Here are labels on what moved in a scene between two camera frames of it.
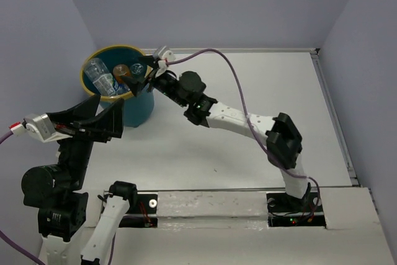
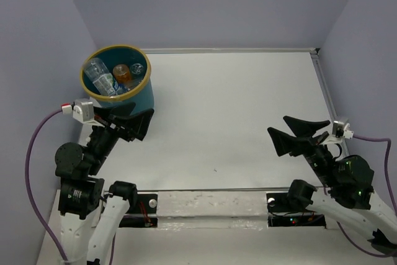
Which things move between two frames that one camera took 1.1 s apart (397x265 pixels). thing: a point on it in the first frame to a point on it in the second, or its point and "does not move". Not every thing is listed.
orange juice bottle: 120,71 does not move
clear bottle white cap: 98,73 does not move
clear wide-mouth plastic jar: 136,69 does not move
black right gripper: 136,85 to 283,143
